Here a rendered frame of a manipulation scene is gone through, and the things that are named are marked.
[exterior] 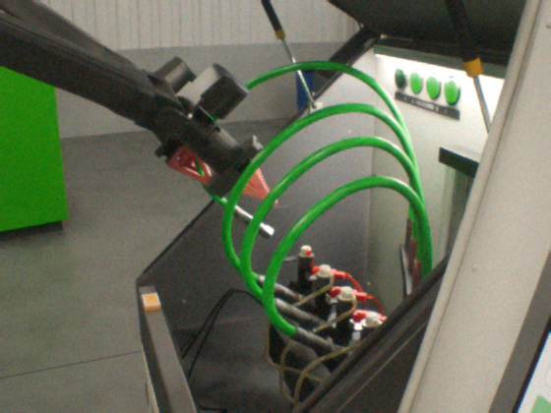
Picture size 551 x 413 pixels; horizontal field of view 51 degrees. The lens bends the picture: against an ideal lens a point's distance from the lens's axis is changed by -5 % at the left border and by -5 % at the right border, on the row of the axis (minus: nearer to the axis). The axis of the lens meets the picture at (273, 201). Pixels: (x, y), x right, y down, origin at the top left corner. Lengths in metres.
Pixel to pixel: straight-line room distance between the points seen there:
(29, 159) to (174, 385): 3.34
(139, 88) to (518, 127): 0.48
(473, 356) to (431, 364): 0.08
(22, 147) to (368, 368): 3.66
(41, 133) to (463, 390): 3.76
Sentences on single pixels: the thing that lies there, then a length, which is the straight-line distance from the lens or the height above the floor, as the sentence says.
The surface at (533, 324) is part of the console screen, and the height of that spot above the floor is 1.25.
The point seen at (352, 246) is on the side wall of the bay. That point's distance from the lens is 1.42.
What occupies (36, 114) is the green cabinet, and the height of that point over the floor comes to 0.84.
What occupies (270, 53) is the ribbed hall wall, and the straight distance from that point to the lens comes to 7.95.
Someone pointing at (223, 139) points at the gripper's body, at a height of 1.32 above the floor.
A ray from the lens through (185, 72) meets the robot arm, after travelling 1.08.
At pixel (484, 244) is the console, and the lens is 0.64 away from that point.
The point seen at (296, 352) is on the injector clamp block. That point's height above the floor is 0.98.
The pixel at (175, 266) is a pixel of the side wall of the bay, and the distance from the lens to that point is 1.30.
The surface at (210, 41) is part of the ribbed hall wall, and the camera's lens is 7.67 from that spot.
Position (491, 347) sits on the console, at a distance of 0.63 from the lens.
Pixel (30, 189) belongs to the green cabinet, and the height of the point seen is 0.34.
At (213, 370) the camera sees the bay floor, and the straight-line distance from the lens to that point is 1.23.
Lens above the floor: 1.52
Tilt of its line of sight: 19 degrees down
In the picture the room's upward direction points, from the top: straight up
